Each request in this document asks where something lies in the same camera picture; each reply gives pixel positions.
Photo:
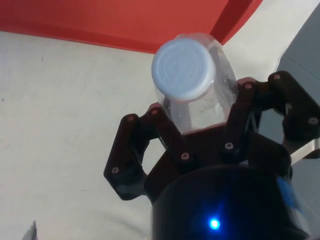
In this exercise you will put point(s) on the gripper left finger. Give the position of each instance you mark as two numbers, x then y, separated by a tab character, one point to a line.
127	150

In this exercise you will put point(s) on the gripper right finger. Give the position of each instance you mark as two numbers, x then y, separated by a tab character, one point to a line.
300	105

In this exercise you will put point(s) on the clear plastic bottle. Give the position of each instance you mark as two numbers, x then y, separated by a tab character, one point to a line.
182	70

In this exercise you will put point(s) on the red tray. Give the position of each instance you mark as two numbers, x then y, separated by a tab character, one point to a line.
112	20

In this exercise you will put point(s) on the pale grey locker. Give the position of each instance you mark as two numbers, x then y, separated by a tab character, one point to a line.
305	37

